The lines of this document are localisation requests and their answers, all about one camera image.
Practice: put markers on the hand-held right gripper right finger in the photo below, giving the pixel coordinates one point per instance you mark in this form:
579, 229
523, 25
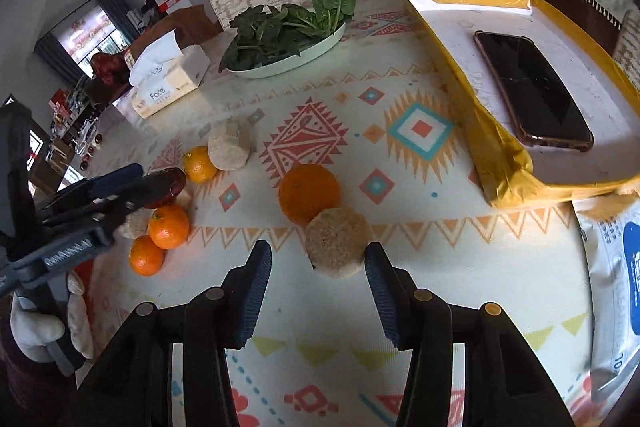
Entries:
382, 292

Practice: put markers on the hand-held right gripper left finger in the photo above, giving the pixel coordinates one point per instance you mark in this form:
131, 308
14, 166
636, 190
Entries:
255, 292

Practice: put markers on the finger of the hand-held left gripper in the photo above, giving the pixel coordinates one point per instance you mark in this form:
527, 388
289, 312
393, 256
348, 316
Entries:
110, 181
122, 203

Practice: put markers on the small orange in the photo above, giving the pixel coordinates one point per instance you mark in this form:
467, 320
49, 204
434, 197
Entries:
200, 164
146, 256
169, 227

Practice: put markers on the large orange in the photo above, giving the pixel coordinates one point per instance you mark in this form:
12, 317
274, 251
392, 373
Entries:
307, 194

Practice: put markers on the person's left forearm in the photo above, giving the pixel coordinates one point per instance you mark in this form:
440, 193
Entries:
22, 392

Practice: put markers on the person's left hand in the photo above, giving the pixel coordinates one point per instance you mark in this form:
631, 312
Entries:
77, 317

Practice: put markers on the red bag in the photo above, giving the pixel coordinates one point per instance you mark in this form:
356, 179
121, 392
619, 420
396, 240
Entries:
107, 68

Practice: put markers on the white tissue box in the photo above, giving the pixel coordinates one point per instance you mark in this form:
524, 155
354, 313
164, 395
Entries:
170, 82

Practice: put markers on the dark grey curtain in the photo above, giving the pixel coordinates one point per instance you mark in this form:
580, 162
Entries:
114, 9
52, 57

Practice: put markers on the yellow-rimmed white tray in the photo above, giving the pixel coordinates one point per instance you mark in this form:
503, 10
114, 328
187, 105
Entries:
495, 157

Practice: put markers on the patterned tablecloth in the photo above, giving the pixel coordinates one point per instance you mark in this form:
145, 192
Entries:
350, 117

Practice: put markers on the wooden chair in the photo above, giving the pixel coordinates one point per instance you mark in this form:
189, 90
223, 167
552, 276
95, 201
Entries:
192, 22

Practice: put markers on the white oval plate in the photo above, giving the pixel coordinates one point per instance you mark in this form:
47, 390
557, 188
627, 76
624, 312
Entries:
300, 59

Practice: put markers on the green spinach leaves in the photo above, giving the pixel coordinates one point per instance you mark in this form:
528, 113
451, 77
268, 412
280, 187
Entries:
280, 29

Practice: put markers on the white plastic packet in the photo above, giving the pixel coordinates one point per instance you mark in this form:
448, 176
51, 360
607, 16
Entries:
610, 307

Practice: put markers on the black smartphone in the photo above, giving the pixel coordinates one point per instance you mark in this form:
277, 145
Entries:
530, 87

